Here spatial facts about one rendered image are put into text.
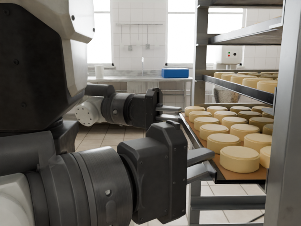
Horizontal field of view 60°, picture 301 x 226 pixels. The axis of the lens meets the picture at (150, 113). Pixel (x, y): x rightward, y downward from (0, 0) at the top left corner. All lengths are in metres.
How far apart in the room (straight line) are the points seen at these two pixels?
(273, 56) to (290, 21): 4.96
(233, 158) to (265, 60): 4.86
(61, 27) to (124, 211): 0.26
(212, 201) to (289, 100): 0.58
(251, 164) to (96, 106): 0.49
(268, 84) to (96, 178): 0.27
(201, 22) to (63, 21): 0.41
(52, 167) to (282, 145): 0.22
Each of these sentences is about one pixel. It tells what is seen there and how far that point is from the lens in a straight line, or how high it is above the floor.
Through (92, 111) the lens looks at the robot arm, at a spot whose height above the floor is 1.05.
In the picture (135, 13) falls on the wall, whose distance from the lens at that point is 4.72.
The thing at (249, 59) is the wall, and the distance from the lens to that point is 5.06.
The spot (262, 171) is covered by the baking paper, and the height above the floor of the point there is 1.04.
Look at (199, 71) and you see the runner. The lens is 0.70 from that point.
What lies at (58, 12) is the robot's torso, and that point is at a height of 1.24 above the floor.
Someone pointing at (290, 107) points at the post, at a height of 1.14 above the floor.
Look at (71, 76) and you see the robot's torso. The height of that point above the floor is 1.16.
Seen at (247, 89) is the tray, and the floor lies 1.14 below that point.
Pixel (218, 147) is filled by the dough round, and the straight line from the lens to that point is 0.40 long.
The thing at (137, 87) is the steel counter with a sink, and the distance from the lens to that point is 4.07.
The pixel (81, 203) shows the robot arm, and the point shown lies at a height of 1.06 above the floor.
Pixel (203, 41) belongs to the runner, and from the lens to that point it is 0.70.
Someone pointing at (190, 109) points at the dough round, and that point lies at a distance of 0.64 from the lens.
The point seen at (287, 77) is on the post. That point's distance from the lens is 0.28.
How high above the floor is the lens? 1.19
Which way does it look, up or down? 12 degrees down
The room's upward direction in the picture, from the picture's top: straight up
